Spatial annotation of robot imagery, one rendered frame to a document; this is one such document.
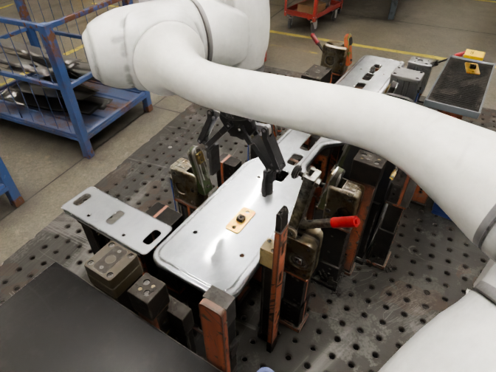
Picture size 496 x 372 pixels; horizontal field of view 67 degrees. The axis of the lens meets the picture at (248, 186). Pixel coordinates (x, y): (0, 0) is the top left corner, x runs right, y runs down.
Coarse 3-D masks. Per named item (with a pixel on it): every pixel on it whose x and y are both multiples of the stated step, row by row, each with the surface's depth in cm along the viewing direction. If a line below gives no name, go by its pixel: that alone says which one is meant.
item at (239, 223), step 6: (240, 210) 93; (246, 210) 93; (252, 210) 93; (234, 216) 91; (246, 216) 91; (252, 216) 91; (234, 222) 90; (240, 222) 90; (246, 222) 90; (228, 228) 88; (240, 228) 88
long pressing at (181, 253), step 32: (384, 64) 160; (256, 160) 109; (288, 160) 109; (224, 192) 98; (256, 192) 98; (288, 192) 98; (192, 224) 90; (224, 224) 90; (256, 224) 90; (160, 256) 82; (192, 256) 82; (224, 256) 82; (256, 256) 82; (224, 288) 76
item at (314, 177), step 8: (296, 168) 71; (312, 168) 71; (296, 176) 71; (304, 176) 69; (312, 176) 70; (304, 184) 70; (312, 184) 69; (320, 184) 70; (304, 192) 72; (312, 192) 73; (296, 200) 74; (304, 200) 73; (296, 208) 75; (304, 208) 74; (296, 216) 77; (304, 216) 79; (296, 224) 78
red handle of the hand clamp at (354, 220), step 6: (342, 216) 73; (348, 216) 72; (354, 216) 71; (300, 222) 79; (306, 222) 78; (312, 222) 77; (318, 222) 76; (324, 222) 75; (330, 222) 74; (336, 222) 73; (342, 222) 72; (348, 222) 71; (354, 222) 71; (300, 228) 79; (306, 228) 78; (312, 228) 78
